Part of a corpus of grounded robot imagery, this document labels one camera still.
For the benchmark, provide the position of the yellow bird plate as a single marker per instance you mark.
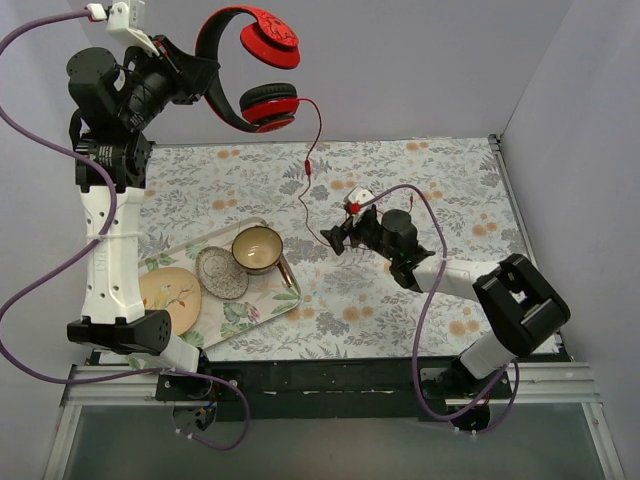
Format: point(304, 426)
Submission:
point(175, 290)

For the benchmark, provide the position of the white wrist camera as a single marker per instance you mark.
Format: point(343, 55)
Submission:
point(125, 23)
point(356, 201)

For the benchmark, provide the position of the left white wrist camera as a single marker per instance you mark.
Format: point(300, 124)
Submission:
point(125, 23)

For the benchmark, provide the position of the beige ceramic bowl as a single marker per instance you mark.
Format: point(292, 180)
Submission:
point(257, 249)

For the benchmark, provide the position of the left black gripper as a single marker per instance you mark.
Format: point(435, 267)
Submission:
point(185, 70)

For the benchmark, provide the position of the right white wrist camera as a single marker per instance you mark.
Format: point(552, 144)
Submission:
point(356, 201)

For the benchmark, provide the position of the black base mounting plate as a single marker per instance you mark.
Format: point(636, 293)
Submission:
point(303, 389)

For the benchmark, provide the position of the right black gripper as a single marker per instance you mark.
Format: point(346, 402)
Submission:
point(351, 233)

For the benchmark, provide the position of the copper spoon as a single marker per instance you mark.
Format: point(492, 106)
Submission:
point(286, 274)

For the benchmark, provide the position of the speckled grey saucer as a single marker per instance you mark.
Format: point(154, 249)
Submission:
point(219, 274)

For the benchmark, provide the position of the red black headphones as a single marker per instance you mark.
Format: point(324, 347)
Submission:
point(252, 48)

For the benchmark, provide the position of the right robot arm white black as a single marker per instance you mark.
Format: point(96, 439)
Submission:
point(522, 308)

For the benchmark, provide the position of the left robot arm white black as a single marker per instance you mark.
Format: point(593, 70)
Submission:
point(115, 102)

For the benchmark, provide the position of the floral serving tray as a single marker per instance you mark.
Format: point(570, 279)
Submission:
point(266, 298)

